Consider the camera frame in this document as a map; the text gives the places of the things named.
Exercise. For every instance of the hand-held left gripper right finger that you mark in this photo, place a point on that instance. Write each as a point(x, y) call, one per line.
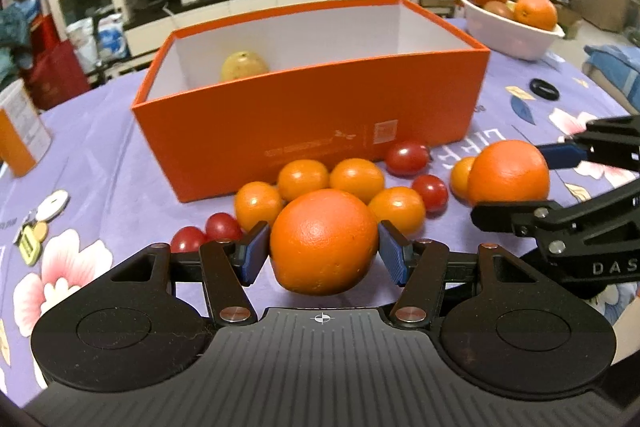
point(392, 256)

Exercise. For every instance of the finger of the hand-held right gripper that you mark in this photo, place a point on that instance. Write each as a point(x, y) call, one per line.
point(505, 213)
point(562, 155)

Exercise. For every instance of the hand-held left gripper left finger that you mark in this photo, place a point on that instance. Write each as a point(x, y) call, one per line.
point(252, 253)

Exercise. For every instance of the large orange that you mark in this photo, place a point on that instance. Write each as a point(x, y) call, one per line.
point(507, 174)
point(325, 242)

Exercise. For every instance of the small tangerine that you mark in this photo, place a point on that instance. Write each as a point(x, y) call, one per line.
point(460, 179)
point(302, 179)
point(257, 204)
point(397, 209)
point(356, 179)

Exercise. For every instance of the orange cardboard box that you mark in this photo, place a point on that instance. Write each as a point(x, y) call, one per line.
point(300, 117)

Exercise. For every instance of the red cherry tomato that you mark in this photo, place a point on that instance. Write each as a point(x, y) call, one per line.
point(407, 157)
point(222, 226)
point(189, 239)
point(431, 193)

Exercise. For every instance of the blue cloth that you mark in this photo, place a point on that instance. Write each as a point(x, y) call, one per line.
point(612, 72)

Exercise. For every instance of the white bowl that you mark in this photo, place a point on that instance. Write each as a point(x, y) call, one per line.
point(505, 39)

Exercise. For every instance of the brown kiwi fruit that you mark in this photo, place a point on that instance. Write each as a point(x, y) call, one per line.
point(500, 10)

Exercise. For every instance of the purple floral tablecloth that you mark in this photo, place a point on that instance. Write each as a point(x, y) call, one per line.
point(100, 147)

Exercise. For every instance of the yellow speckled fruit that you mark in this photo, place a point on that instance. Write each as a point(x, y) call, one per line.
point(245, 67)

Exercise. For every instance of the key bunch with tags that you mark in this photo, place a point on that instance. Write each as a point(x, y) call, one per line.
point(52, 203)

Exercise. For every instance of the white television cabinet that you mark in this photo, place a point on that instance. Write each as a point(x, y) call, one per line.
point(225, 4)

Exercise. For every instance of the white and blue bag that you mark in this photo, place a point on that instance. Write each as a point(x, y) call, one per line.
point(107, 37)

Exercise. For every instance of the orange and white can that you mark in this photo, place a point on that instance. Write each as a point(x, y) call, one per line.
point(20, 132)

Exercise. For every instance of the red shopping bag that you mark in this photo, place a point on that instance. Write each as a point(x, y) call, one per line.
point(57, 74)

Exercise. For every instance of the white glass-door cabinet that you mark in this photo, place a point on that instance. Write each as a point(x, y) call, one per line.
point(87, 2)

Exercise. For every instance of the blue padded jacket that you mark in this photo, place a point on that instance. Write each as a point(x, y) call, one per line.
point(12, 32)

